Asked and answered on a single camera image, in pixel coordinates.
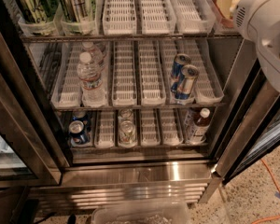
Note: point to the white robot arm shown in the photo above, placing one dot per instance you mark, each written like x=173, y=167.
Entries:
x=269, y=59

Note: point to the coke can tray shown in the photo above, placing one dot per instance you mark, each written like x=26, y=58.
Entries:
x=222, y=24

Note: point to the rear red bull can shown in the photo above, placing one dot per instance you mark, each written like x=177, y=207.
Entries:
x=180, y=60

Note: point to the red bull can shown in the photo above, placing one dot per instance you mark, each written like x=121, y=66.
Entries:
x=186, y=83
x=180, y=60

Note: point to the front red bull can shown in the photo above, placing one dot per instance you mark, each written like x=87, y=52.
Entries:
x=186, y=83

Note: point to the open fridge glass door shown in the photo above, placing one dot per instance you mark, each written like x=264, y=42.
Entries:
x=252, y=127

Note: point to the green can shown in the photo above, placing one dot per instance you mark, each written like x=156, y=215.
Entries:
x=39, y=13
x=78, y=16

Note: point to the rear silver soda can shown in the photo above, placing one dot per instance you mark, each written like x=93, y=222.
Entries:
x=125, y=114

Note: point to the silver soda can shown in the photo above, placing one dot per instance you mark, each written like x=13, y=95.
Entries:
x=127, y=135
x=125, y=114

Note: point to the stainless steel fridge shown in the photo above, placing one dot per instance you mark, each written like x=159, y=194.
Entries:
x=162, y=164

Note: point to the front silver soda can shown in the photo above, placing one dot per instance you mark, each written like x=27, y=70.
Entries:
x=127, y=135

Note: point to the rear blue pepsi can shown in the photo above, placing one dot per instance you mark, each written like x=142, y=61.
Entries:
x=82, y=116

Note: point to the blue pepsi can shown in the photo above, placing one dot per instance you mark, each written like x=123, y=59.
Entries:
x=82, y=116
x=78, y=133

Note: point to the green can far left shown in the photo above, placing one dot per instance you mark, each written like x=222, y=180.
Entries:
x=39, y=13

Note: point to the front blue pepsi can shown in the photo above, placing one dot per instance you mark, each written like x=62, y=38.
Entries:
x=78, y=133

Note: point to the front brown tea bottle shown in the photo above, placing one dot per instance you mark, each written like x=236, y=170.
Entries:
x=199, y=126

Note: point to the rear clear water bottle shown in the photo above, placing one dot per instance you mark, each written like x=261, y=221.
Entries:
x=95, y=52

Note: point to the clear water bottle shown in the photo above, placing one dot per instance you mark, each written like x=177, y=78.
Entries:
x=95, y=52
x=91, y=82

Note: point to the front clear water bottle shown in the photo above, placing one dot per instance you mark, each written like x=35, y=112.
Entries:
x=91, y=82

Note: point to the middle wire shelf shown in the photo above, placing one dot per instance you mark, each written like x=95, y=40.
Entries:
x=111, y=107

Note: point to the wire shelf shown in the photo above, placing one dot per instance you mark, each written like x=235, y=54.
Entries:
x=111, y=107
x=80, y=38

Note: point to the top wire shelf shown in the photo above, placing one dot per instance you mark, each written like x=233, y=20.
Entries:
x=80, y=38

